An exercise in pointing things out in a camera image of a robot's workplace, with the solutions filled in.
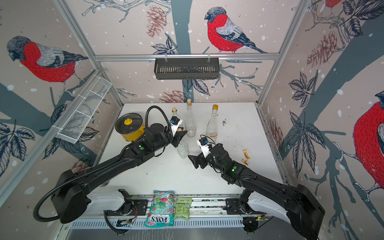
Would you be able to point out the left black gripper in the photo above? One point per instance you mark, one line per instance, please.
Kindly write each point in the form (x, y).
(177, 137)

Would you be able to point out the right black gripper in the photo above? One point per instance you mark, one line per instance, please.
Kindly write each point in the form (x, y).
(197, 162)

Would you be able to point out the round glass bottle cork stopper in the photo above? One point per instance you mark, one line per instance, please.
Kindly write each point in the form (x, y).
(190, 120)

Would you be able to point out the square glass bottle cork stopper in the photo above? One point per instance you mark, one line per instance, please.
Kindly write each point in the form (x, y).
(183, 149)

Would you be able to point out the square glass bottle with cork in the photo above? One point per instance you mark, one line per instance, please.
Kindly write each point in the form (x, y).
(175, 113)

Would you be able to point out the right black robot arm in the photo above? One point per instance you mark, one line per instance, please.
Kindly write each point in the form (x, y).
(295, 205)

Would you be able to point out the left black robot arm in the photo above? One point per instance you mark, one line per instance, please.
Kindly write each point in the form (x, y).
(70, 196)

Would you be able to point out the tall glass bottle gold cap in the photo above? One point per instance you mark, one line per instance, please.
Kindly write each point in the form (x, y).
(212, 127)

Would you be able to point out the green snack packet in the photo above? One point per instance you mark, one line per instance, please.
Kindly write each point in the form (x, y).
(182, 208)

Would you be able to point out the yellow pot with glass lid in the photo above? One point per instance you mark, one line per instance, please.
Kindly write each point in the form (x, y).
(130, 126)

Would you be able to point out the Fox's candy bag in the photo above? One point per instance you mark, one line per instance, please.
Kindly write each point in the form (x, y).
(162, 210)

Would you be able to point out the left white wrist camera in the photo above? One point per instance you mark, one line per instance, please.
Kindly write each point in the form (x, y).
(175, 124)

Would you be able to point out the aluminium front rail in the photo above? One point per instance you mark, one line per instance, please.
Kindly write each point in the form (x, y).
(202, 206)

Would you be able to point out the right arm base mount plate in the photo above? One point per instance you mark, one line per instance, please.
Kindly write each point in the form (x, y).
(240, 205)

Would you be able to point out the black hanging wire shelf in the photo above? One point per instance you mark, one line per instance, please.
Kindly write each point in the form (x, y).
(187, 69)

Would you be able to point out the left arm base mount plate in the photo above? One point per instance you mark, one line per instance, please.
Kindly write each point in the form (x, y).
(132, 207)

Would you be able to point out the white wire mesh basket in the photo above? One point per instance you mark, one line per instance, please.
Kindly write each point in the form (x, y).
(75, 128)

